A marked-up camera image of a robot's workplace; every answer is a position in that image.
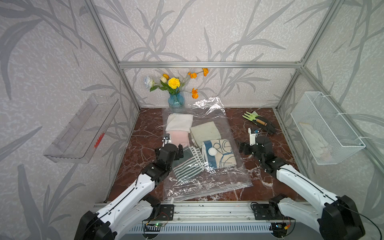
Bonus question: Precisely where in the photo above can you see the green white striped towel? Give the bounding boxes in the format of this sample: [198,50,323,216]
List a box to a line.
[172,146,206,181]

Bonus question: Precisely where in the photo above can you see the pink fluffy towel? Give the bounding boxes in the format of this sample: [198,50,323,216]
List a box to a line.
[167,131,190,148]

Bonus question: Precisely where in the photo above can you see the blue white striped towel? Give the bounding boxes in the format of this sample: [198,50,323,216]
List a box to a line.
[202,139,237,169]

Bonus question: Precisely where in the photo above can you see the clear plastic vacuum bag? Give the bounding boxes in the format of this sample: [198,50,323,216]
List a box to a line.
[163,97,253,201]

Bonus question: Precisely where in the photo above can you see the cream towel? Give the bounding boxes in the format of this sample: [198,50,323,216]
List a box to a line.
[190,122,222,148]

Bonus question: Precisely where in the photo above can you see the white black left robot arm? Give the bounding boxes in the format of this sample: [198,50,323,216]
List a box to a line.
[75,144,184,240]

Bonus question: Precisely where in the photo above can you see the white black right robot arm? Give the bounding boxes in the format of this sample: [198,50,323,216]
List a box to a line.
[237,136,366,240]

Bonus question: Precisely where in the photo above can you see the white vacuum bag valve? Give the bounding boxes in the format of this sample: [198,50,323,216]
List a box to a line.
[208,148,218,157]

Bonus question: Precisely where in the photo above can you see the white cloth in basket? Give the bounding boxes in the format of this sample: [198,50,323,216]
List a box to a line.
[299,122,329,158]

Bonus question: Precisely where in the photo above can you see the blue glass vase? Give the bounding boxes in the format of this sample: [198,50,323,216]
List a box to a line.
[168,92,185,109]

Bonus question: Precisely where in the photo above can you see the artificial flower bouquet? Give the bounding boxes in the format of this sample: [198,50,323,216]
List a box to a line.
[144,68,210,99]

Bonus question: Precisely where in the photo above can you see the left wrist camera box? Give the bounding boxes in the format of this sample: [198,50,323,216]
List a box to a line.
[162,134,172,147]

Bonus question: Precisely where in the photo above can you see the green garden fork wooden handle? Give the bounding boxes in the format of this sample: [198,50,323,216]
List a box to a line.
[242,112,268,126]

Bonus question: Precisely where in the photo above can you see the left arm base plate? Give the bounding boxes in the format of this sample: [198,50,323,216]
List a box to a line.
[151,204,175,222]

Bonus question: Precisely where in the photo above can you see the left circuit board with wires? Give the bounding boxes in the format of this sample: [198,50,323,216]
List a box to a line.
[142,221,169,235]

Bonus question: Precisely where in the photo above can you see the circuit board with wires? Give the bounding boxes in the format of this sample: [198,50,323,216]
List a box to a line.
[142,221,169,235]
[269,223,295,240]

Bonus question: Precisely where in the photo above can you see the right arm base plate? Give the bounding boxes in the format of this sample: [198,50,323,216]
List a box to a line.
[251,202,283,221]

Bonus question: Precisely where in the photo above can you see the white wire mesh basket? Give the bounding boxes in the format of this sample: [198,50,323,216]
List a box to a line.
[291,92,366,165]

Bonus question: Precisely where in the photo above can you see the right circuit board with wires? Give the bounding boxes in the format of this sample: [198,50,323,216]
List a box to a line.
[269,223,295,240]

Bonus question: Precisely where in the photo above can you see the clear plastic wall shelf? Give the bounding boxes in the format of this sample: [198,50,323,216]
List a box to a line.
[43,94,121,164]

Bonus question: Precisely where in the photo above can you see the aluminium frame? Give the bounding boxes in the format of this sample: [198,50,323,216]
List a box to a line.
[83,0,384,240]

